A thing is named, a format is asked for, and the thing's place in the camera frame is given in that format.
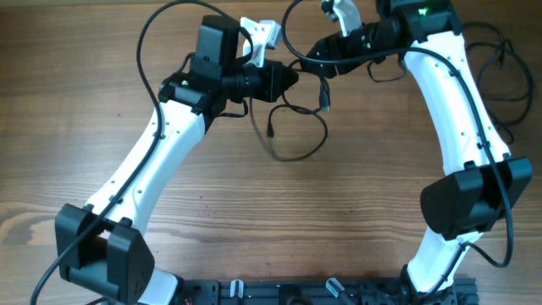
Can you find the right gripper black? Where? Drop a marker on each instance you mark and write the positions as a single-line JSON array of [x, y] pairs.
[[335, 41]]

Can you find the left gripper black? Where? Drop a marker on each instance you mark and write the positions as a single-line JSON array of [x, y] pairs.
[[273, 87]]

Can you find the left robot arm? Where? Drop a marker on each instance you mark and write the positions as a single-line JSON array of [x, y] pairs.
[[102, 245]]

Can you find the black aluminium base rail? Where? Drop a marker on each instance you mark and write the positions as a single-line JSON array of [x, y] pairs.
[[239, 292]]

